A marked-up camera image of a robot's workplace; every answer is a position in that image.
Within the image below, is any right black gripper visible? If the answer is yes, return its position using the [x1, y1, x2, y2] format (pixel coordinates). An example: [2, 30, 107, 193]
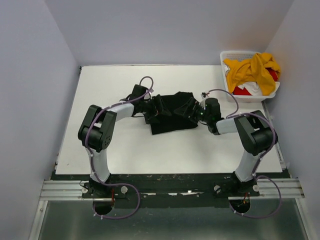
[175, 98, 211, 125]

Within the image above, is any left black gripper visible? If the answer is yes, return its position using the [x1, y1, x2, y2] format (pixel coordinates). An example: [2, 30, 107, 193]
[139, 95, 171, 125]

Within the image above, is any black t-shirt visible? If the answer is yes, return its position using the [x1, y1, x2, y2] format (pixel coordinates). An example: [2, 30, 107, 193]
[144, 91, 198, 135]

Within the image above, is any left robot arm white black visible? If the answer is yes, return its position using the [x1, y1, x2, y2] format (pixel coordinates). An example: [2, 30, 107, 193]
[77, 84, 172, 198]

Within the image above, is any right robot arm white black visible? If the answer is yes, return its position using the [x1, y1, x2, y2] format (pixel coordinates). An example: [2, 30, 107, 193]
[174, 97, 278, 196]

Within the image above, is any red t-shirt in basket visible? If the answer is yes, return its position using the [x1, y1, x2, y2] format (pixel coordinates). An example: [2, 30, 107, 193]
[233, 68, 280, 97]

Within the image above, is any white t-shirt in basket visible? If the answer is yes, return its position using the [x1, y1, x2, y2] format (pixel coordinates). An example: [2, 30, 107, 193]
[222, 63, 262, 96]

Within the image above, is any yellow t-shirt in basket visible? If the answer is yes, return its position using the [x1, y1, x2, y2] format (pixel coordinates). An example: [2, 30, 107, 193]
[222, 52, 281, 96]

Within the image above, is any white plastic laundry basket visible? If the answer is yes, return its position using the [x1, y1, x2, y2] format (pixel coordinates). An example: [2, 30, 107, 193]
[220, 50, 276, 103]

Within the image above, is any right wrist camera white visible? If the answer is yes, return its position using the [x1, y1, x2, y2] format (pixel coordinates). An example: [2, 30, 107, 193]
[199, 92, 210, 109]

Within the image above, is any black mounting base plate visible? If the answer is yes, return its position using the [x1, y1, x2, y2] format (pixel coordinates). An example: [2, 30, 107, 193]
[51, 173, 260, 209]

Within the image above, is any aluminium rail frame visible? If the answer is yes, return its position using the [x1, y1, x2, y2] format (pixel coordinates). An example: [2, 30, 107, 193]
[29, 169, 312, 240]

